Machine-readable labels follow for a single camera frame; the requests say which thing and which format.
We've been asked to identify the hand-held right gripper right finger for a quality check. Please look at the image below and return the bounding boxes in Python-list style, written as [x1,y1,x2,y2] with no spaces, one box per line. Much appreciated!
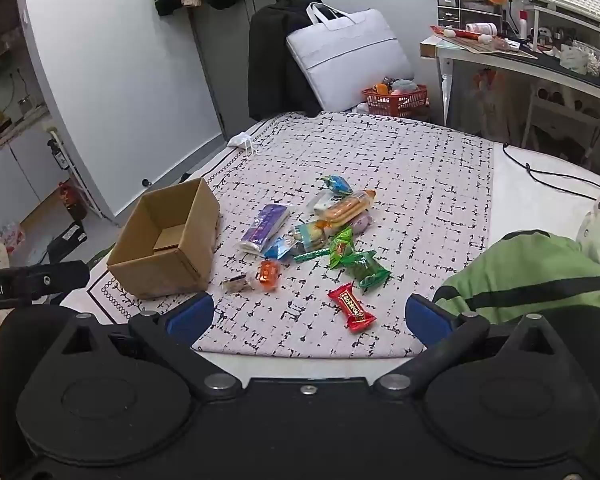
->
[372,294,561,401]

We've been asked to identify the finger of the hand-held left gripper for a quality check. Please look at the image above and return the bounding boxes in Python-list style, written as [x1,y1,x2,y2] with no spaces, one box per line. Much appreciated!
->
[11,261,91,306]

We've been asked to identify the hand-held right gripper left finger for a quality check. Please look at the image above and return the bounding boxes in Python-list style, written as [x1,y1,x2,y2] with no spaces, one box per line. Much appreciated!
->
[60,292,243,402]

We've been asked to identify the brown cardboard box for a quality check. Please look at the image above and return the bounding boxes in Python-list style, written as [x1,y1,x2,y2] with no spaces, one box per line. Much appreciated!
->
[107,177,221,300]

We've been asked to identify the orange biscuit packet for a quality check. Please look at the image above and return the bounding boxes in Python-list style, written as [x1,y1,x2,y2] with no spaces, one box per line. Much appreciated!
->
[320,189,377,226]

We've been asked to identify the small clear snack packet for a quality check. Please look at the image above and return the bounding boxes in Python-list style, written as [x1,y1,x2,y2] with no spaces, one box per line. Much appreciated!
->
[221,274,254,294]

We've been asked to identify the red candy packet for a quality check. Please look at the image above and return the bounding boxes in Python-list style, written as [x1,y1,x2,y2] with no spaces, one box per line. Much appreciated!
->
[328,283,377,335]

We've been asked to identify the large green candy packet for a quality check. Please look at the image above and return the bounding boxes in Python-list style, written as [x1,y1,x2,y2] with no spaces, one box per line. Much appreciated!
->
[340,251,392,291]

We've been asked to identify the orange jelly cup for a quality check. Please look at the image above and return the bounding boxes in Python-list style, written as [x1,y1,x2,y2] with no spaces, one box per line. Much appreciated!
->
[252,259,281,291]

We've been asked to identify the green striped cloth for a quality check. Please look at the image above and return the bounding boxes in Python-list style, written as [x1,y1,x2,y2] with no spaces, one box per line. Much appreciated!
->
[432,229,600,327]

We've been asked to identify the small green candy packet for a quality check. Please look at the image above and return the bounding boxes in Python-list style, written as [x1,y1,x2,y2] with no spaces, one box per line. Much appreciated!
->
[328,227,355,270]

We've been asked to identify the small blue snack packet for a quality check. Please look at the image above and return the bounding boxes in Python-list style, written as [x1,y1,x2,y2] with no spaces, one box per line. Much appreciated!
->
[264,236,302,261]

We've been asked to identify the purple snack packet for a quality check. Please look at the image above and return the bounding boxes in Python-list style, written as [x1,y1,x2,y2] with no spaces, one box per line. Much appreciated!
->
[237,203,291,256]

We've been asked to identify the black patterned white blanket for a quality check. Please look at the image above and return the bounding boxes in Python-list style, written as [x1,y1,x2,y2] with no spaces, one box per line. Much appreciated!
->
[60,111,496,360]

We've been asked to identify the flat green snack stick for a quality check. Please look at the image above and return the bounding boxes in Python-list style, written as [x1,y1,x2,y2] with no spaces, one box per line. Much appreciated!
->
[293,248,332,264]

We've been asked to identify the white green snack packet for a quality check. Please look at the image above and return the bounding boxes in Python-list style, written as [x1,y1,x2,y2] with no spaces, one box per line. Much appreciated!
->
[312,190,342,214]

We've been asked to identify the blue green candy packet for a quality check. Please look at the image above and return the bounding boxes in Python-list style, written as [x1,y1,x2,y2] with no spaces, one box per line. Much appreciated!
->
[317,175,354,196]

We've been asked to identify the white face mask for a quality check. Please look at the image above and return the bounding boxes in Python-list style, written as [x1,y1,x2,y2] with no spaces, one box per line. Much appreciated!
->
[228,131,261,157]

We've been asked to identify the red plastic basket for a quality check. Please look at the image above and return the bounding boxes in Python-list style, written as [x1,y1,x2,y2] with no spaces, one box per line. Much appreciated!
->
[362,84,430,121]

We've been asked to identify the black jacket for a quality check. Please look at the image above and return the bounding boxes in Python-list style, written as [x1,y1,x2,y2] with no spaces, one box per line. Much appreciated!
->
[248,0,327,122]

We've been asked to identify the white tote bag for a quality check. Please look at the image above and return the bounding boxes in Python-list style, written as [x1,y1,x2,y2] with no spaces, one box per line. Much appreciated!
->
[285,3,414,111]

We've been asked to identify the white desk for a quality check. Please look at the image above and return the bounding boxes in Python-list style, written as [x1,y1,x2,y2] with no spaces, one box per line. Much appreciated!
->
[419,4,600,171]

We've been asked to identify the grey drawer organizer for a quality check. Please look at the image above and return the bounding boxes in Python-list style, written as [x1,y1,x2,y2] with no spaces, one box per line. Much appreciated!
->
[435,0,504,31]

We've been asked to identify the black cable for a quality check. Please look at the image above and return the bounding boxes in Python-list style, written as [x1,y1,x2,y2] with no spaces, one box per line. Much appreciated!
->
[502,142,600,192]

